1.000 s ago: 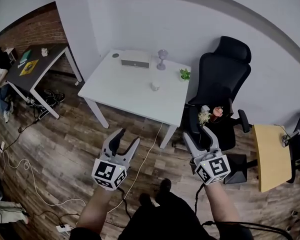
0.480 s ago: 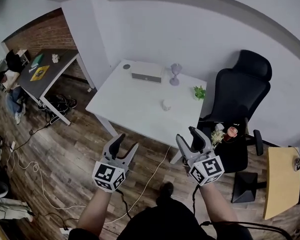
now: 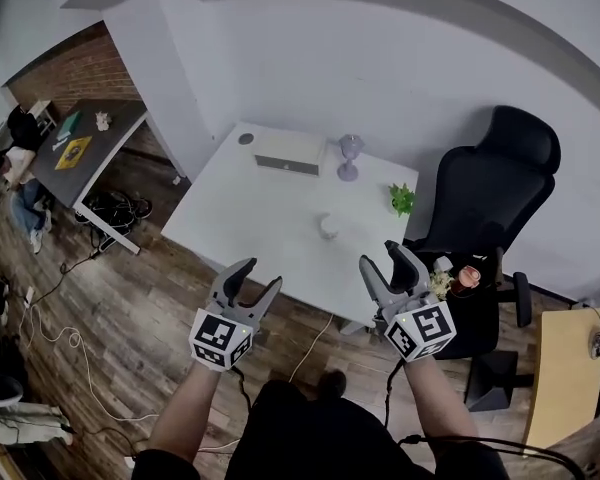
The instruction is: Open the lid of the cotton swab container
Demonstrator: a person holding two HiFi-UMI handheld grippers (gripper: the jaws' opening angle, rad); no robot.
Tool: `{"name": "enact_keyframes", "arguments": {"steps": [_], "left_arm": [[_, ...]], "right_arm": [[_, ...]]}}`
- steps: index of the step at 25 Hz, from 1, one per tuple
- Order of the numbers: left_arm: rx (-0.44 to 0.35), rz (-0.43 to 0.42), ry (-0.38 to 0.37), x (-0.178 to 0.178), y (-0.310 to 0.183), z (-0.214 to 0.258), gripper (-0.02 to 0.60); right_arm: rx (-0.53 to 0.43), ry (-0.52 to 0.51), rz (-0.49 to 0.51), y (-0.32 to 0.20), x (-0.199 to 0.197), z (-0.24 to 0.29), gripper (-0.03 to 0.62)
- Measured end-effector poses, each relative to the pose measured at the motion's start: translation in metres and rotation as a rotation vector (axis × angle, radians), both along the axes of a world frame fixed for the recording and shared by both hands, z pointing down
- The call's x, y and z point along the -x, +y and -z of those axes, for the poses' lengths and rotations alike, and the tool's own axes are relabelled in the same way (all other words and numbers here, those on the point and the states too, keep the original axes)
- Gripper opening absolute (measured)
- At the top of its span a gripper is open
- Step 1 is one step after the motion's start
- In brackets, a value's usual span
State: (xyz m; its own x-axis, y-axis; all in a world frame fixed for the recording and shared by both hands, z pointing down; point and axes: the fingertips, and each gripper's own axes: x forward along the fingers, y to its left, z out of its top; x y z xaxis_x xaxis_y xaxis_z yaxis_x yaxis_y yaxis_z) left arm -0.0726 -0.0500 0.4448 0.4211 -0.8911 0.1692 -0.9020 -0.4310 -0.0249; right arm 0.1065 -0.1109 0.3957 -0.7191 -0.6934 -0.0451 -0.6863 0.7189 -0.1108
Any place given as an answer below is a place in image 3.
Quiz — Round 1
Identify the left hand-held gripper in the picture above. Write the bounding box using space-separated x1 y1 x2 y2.
188 257 284 372

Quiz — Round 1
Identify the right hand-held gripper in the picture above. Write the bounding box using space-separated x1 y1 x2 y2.
358 239 457 362

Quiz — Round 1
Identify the person's right forearm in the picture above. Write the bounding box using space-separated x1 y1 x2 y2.
403 353 481 450

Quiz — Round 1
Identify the person's left forearm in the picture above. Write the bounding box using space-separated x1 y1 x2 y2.
147 356 232 465

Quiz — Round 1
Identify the small white flower bunch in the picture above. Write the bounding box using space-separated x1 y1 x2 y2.
428 267 455 302

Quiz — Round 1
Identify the small green potted plant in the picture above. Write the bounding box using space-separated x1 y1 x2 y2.
387 182 417 218

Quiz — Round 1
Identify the purple goblet-shaped lamp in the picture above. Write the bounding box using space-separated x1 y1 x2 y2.
335 133 366 184

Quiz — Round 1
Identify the person's black shoe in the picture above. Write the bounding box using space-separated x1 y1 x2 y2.
318 369 348 401

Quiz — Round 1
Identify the white rectangular box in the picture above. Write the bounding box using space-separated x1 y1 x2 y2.
252 130 328 180

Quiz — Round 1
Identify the black office chair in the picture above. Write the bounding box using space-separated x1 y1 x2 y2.
403 104 563 413

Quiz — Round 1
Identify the person's black clothing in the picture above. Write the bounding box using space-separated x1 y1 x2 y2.
129 378 512 480

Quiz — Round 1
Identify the light wooden side table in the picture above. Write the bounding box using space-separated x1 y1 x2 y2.
521 307 600 450

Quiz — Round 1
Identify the dark grey desk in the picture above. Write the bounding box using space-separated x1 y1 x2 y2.
29 98 149 257

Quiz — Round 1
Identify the green book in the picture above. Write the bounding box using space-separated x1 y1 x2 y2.
56 110 84 140

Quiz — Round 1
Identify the yellow floor cable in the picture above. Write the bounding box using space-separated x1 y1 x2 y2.
286 311 335 384

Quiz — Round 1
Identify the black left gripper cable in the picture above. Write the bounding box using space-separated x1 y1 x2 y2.
228 364 254 411

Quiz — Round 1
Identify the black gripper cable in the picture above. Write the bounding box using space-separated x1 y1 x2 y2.
381 357 587 480
228 364 254 411

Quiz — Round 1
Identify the tangle of black cables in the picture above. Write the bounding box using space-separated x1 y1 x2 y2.
73 189 154 250

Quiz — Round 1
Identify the white floor cable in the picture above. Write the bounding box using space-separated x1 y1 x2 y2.
16 301 160 423

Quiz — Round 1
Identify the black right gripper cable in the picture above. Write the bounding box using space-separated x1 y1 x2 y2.
381 357 587 480

